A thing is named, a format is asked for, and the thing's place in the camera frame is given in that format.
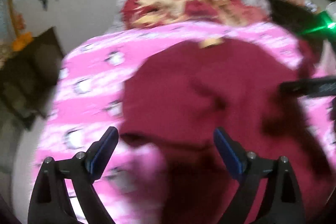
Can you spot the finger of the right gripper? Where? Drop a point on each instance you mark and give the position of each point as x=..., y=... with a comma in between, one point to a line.
x=316, y=87

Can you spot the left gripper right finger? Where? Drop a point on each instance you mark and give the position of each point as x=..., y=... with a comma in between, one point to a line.
x=282, y=200

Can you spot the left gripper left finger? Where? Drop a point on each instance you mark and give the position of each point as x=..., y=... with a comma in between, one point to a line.
x=50, y=202

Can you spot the maroon red sweater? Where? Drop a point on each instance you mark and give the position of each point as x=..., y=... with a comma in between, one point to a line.
x=179, y=97

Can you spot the pink penguin bedspread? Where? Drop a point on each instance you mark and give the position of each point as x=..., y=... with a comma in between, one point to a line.
x=89, y=100

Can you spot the dark wooden table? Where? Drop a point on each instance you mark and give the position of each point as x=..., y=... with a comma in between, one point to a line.
x=33, y=71

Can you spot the red yellow floral quilt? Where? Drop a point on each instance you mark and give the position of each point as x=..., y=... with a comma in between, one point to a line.
x=154, y=13

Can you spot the orange basin on table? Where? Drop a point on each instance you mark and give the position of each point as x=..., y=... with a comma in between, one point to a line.
x=22, y=41

